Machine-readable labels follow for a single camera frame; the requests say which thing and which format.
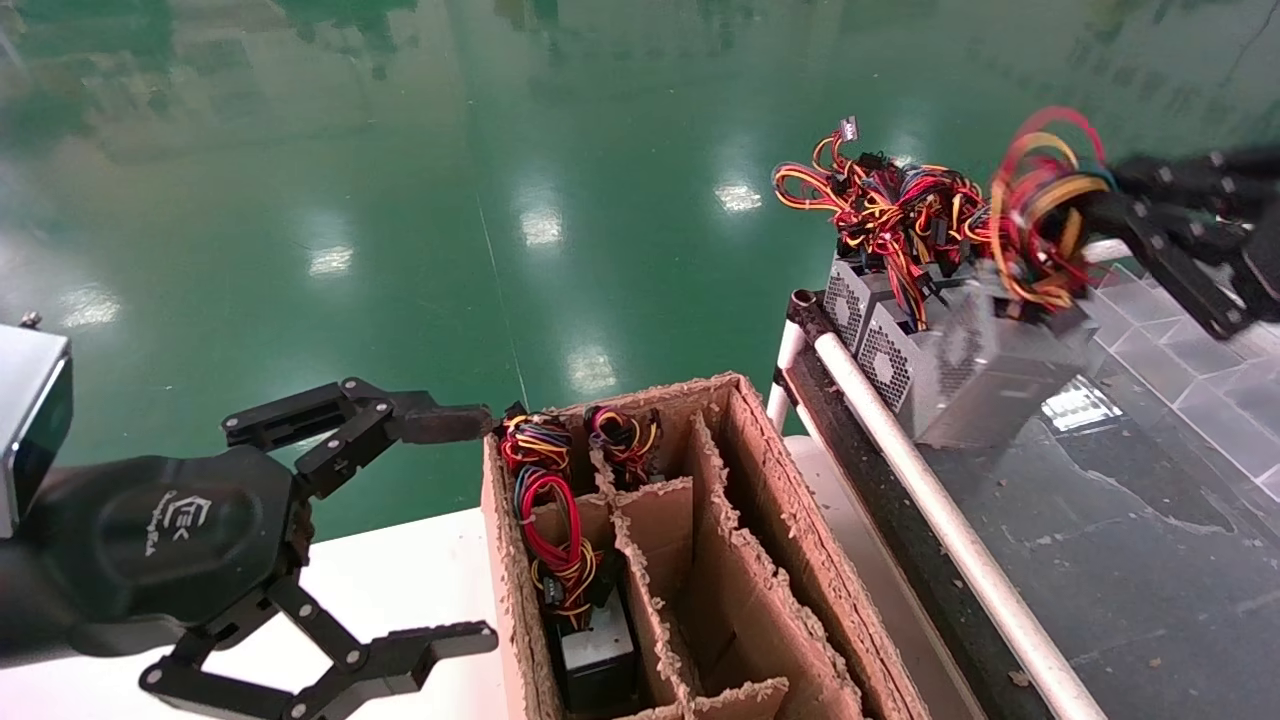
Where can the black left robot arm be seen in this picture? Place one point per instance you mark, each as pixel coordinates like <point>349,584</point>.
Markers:
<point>40,620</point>

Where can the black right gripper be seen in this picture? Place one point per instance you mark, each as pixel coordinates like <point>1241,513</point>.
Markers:
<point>1268,255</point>

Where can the white cart rail pipe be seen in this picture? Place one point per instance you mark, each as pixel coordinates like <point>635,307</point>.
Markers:
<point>1108,250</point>

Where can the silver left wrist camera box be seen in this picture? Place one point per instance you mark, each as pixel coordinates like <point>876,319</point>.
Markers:
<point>30,430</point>

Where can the clear plastic divider tray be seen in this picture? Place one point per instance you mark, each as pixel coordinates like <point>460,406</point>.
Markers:
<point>1200,390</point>

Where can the grey metal power supply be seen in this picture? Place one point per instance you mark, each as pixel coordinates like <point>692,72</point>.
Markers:
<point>890,360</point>
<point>850,300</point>

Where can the short white cart pipe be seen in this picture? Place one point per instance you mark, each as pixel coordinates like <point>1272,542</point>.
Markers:
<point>787,355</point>

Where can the brown cardboard divider box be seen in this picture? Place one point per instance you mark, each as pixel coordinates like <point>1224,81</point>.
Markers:
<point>740,560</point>

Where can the black pipe joint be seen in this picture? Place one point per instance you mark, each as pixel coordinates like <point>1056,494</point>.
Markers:
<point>808,310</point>

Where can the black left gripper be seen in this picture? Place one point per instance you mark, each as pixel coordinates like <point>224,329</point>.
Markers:
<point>150,540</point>

